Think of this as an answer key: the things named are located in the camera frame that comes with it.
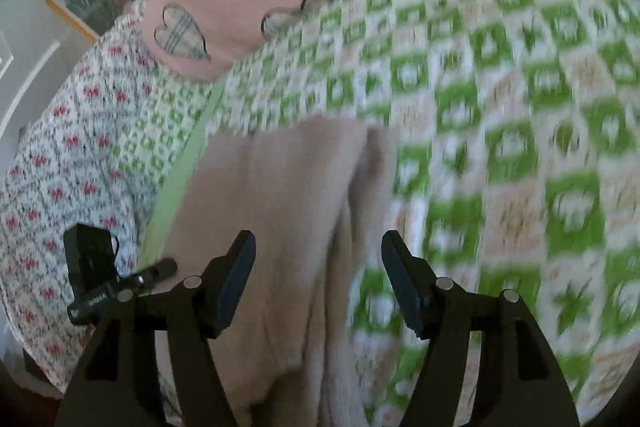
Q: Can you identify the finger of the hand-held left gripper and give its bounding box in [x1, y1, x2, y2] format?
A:
[119, 258, 179, 303]

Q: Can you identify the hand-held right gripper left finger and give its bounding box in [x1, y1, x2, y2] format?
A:
[52, 229, 257, 427]

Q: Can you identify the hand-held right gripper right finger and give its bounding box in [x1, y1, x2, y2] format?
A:
[381, 230, 581, 427]

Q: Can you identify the beige knit sweater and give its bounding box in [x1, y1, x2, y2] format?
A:
[150, 114, 401, 427]

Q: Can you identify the floral bed sheet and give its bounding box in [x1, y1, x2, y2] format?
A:
[0, 0, 201, 395]

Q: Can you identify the green checkered pillow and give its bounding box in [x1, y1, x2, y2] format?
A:
[107, 77, 226, 192]

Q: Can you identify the green checkered blanket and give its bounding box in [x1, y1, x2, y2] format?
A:
[140, 0, 640, 418]

